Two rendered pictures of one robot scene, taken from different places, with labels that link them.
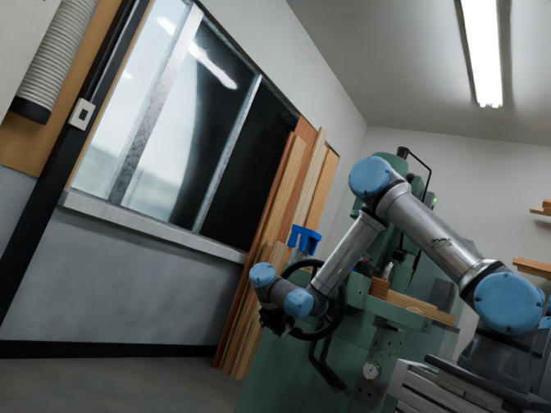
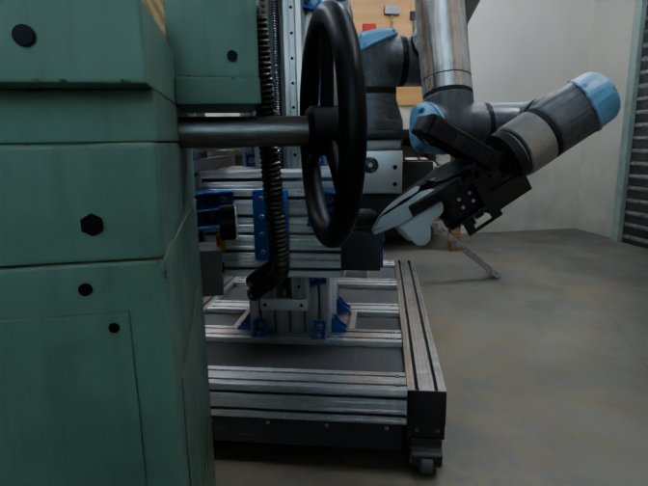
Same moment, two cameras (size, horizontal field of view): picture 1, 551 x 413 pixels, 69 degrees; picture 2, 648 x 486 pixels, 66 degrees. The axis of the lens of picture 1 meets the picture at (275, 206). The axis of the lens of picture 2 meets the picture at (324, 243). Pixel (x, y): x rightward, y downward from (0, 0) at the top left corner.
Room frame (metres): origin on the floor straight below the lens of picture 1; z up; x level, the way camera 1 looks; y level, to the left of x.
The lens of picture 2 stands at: (1.89, 0.22, 0.80)
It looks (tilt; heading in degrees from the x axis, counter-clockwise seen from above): 12 degrees down; 227
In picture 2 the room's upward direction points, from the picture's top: 1 degrees counter-clockwise
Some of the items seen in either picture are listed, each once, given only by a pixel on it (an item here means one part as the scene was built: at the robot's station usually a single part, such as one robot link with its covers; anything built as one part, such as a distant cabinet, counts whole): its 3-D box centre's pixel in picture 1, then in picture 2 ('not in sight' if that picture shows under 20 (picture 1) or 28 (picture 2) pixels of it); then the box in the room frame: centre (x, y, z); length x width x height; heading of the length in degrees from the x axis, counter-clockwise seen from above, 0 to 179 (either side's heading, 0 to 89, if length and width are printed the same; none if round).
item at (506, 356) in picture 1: (497, 357); (372, 110); (0.94, -0.61, 0.87); 0.15 x 0.15 x 0.10
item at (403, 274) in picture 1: (398, 278); not in sight; (1.82, -0.64, 1.02); 0.09 x 0.07 x 0.12; 58
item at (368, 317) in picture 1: (334, 302); (82, 124); (1.70, -0.38, 0.82); 0.40 x 0.21 x 0.04; 58
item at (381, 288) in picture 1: (357, 280); not in sight; (1.64, -0.42, 0.94); 0.26 x 0.01 x 0.07; 58
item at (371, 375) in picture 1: (371, 372); (226, 228); (1.43, -0.52, 0.65); 0.06 x 0.04 x 0.08; 58
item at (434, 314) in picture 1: (382, 294); not in sight; (1.66, -0.55, 0.92); 0.57 x 0.02 x 0.04; 58
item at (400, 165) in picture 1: (379, 191); not in sight; (1.75, -0.41, 1.35); 0.18 x 0.18 x 0.31
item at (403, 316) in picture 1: (349, 295); (132, 85); (1.62, -0.41, 0.87); 0.61 x 0.30 x 0.06; 58
